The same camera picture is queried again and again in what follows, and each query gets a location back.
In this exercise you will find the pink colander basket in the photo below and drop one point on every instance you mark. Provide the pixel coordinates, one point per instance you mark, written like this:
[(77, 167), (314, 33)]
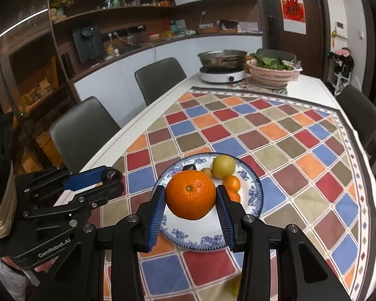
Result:
[(269, 76)]

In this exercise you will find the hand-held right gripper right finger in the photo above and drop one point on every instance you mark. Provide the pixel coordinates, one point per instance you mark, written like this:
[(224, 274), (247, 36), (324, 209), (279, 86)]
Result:
[(224, 219)]

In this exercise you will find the high chair with pink toy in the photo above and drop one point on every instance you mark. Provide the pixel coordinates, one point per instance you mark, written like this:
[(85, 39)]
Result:
[(343, 65)]

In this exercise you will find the red and white wall poster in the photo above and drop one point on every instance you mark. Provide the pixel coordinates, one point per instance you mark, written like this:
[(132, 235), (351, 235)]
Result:
[(293, 11)]

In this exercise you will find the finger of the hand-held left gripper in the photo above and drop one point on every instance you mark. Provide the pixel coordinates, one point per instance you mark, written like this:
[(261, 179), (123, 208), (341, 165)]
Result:
[(84, 178), (97, 194)]

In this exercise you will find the white intercom panel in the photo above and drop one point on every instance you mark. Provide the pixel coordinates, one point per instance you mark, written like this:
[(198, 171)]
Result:
[(340, 28)]

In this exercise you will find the dark brown door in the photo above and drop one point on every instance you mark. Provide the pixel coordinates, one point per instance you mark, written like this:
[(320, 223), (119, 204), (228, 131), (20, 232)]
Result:
[(313, 37)]

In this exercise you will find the wooden display cabinet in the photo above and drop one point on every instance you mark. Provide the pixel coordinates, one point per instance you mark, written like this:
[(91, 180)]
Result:
[(25, 84)]

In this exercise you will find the colourful checked tablecloth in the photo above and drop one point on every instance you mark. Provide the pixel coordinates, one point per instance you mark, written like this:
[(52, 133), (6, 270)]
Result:
[(269, 163)]

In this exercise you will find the white induction cooker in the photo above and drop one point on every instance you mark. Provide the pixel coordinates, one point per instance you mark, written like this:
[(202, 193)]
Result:
[(222, 76)]

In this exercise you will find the brown kiwi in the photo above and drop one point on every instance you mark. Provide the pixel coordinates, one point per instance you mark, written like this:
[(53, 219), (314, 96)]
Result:
[(207, 172)]

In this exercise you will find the dark round fruit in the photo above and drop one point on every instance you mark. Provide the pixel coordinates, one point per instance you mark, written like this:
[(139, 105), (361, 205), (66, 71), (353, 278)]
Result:
[(112, 175), (189, 167)]

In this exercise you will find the blue rimmed white plate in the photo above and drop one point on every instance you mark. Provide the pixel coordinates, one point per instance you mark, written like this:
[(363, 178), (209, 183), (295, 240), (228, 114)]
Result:
[(191, 232)]

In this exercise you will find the patterned placemat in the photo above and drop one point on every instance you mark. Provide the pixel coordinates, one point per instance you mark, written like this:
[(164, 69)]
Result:
[(238, 86)]

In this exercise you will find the wooden wall shelf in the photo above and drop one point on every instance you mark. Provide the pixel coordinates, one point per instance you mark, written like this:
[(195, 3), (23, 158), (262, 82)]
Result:
[(91, 15)]

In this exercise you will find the green leafy vegetables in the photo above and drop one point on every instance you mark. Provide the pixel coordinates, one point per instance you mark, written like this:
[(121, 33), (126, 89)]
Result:
[(272, 62)]

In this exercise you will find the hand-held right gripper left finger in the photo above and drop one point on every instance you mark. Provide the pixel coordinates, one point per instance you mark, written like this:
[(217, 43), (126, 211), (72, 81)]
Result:
[(156, 219)]

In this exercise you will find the orange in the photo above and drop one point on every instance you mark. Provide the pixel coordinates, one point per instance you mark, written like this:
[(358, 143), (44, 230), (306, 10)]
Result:
[(191, 197), (232, 183), (235, 197)]

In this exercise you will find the white box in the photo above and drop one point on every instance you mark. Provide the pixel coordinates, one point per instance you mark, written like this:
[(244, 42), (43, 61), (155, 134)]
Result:
[(248, 27)]

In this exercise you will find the black thermos bottle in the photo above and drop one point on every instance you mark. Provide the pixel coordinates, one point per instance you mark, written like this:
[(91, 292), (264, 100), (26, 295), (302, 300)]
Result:
[(68, 65)]

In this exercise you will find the black power strip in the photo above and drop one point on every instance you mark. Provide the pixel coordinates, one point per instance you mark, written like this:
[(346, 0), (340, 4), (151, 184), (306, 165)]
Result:
[(122, 32)]

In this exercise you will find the black water dispenser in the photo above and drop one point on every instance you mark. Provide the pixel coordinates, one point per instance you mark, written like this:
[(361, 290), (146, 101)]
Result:
[(87, 44)]

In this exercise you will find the small desk lamp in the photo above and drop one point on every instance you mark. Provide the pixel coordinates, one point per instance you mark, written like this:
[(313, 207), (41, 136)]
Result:
[(203, 17)]

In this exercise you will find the yellow green pear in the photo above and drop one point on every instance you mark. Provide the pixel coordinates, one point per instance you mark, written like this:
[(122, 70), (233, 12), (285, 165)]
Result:
[(224, 166)]

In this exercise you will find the metal pot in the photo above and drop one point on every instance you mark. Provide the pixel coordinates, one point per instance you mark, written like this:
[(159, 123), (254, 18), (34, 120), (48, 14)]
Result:
[(222, 58)]

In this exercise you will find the white lower cabinet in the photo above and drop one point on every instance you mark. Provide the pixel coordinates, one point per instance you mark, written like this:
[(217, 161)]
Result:
[(119, 69)]

